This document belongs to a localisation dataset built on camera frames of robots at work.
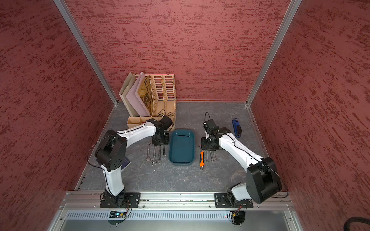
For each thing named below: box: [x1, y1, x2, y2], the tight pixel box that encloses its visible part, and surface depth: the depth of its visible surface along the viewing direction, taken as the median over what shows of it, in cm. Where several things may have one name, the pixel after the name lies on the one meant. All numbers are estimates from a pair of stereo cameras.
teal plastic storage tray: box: [168, 128, 196, 166], surface depth 94 cm
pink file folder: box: [125, 71, 152, 117], surface depth 94 cm
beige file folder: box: [118, 72, 137, 117], surface depth 91 cm
